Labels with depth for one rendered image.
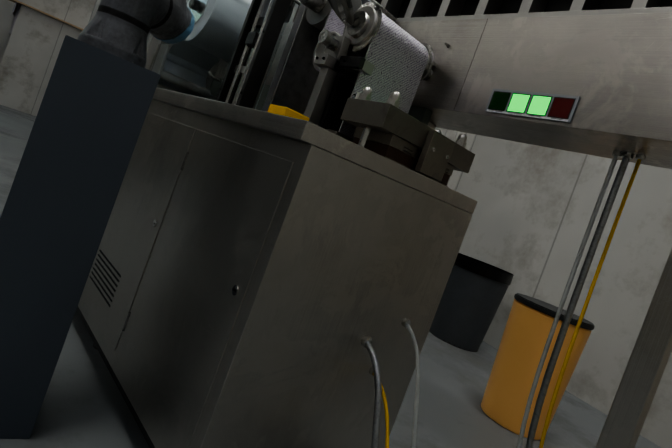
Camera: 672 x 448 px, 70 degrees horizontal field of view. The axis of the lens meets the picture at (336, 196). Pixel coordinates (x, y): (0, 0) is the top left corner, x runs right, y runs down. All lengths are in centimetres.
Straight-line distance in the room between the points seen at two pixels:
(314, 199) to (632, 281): 316
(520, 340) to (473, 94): 141
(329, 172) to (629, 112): 72
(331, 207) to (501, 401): 180
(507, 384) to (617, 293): 157
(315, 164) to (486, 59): 75
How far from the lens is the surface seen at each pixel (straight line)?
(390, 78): 145
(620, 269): 397
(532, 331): 254
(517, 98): 143
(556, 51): 146
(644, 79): 134
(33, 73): 1205
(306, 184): 98
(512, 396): 261
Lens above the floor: 80
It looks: 1 degrees down
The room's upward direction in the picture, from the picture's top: 20 degrees clockwise
